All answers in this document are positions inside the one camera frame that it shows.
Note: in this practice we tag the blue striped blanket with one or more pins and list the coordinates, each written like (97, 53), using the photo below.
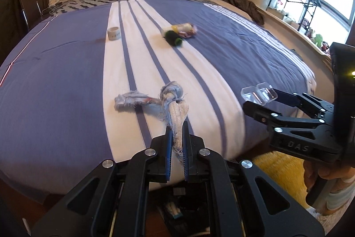
(69, 73)

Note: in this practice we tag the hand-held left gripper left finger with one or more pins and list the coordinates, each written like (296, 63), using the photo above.
(167, 153)

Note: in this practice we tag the white yellow bottle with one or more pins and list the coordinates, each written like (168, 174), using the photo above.
(180, 28)

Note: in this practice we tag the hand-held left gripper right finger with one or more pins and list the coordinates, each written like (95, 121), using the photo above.
(186, 153)

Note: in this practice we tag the grey zigzag bed sheet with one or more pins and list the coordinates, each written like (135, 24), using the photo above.
(97, 1)

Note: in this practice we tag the person's right hand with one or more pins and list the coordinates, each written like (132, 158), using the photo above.
(341, 174)

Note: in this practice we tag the black thread spool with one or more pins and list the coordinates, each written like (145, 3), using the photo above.
(173, 38)

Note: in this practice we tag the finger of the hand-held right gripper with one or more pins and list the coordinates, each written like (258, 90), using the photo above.
(294, 139)
(299, 101)

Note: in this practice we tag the frayed denim cloth strip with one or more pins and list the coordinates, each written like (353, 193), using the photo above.
(177, 112)

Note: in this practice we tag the green plush toy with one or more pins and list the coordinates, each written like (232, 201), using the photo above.
(319, 38)

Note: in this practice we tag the clear plastic box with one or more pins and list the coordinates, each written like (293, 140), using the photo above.
(259, 92)

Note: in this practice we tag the dark chair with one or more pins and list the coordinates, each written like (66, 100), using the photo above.
(24, 9)

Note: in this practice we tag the beige tape roll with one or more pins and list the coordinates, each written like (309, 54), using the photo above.
(114, 34)

